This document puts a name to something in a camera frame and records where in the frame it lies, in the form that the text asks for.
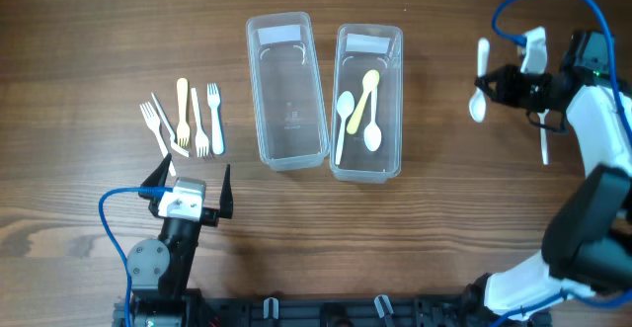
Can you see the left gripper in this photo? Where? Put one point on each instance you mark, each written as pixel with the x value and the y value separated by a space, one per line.
pixel 211 215

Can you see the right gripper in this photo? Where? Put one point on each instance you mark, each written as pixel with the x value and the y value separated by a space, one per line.
pixel 507 77

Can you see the white spoon wide handle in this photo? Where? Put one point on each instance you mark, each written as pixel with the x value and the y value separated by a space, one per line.
pixel 477 103

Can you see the thin white fork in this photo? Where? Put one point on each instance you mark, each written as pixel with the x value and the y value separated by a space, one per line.
pixel 172 135

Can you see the white fork slim handle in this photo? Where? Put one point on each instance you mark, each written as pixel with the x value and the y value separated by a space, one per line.
pixel 201 139

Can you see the yellow plastic fork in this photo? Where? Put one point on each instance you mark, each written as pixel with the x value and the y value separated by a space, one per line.
pixel 183 129

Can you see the white fork bluish handle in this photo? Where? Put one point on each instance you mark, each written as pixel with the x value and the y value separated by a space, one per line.
pixel 214 101

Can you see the yellow plastic spoon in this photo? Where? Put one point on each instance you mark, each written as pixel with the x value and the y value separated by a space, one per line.
pixel 370 81

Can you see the white spoon long handle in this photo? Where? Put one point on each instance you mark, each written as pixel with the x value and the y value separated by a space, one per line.
pixel 345 107

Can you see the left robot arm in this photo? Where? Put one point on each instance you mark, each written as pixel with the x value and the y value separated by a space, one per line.
pixel 159 269

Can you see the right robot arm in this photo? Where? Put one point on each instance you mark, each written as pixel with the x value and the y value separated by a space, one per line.
pixel 582 256

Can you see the left clear plastic container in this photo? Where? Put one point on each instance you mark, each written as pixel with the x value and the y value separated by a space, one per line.
pixel 287 92

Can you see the clear plastic container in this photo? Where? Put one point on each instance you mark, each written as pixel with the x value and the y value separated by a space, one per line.
pixel 360 48
pixel 287 92

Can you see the right clear plastic container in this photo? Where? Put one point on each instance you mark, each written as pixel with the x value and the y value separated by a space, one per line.
pixel 360 48

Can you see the white fork far left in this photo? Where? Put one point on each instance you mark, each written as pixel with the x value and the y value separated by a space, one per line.
pixel 153 122

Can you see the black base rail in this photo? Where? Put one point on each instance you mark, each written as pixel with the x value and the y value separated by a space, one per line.
pixel 380 311

